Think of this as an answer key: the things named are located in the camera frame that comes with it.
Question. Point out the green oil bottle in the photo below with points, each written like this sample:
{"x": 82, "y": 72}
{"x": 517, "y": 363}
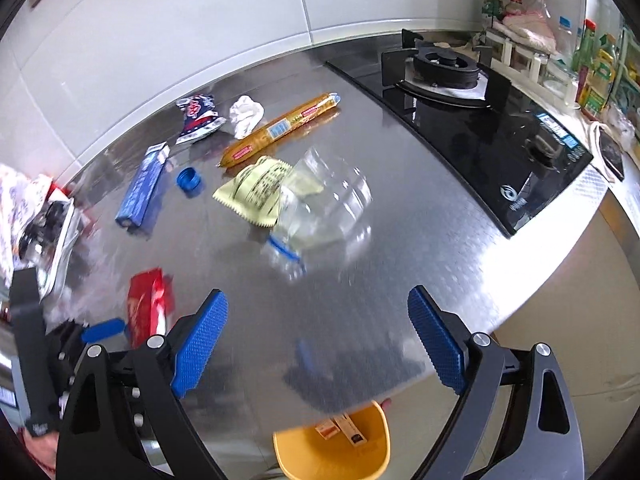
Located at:
{"x": 583, "y": 56}

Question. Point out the blue ointment box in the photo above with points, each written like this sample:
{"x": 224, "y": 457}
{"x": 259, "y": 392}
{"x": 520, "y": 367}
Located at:
{"x": 137, "y": 199}

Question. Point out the orange white medicine box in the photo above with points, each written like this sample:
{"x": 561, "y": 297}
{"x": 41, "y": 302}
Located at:
{"x": 327, "y": 429}

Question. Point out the black gas stove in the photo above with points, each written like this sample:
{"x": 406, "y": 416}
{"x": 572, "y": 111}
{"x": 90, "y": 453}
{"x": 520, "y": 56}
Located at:
{"x": 512, "y": 154}

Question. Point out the white tissue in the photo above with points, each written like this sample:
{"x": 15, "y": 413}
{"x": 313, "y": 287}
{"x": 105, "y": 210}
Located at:
{"x": 245, "y": 114}

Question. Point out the green wrapper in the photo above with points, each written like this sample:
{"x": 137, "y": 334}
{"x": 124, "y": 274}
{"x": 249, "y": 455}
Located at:
{"x": 261, "y": 192}

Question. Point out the clear plastic bottle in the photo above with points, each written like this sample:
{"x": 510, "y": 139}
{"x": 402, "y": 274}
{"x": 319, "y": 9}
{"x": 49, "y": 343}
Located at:
{"x": 323, "y": 213}

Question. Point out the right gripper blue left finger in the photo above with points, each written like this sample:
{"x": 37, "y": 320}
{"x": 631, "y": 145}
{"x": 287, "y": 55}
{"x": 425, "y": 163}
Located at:
{"x": 193, "y": 340}

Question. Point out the orange sausage stick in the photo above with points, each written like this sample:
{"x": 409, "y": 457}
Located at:
{"x": 277, "y": 129}

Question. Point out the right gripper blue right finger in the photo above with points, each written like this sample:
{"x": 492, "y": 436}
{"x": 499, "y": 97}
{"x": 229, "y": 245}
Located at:
{"x": 442, "y": 335}

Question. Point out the blue bottle cap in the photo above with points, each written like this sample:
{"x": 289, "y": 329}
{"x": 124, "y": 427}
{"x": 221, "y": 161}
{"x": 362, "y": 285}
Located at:
{"x": 188, "y": 180}

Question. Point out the red paper packet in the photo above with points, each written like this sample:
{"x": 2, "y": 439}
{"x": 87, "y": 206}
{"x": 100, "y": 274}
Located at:
{"x": 150, "y": 305}

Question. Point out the red white blue snack bag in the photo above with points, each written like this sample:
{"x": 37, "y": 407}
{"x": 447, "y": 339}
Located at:
{"x": 200, "y": 118}

